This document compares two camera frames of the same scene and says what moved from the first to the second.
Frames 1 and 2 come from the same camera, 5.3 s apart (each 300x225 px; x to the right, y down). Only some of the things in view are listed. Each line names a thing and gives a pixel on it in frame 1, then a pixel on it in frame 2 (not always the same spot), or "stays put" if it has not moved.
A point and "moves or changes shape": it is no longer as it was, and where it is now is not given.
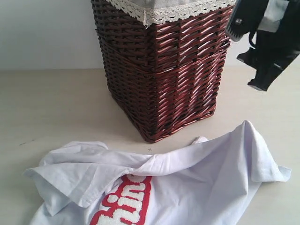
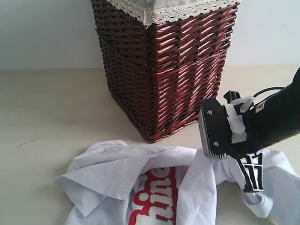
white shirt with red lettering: x=206 y=182 moves or changes shape
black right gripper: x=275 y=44 → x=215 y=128
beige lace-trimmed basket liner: x=156 y=11 stays put
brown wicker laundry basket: x=168 y=77 stays put
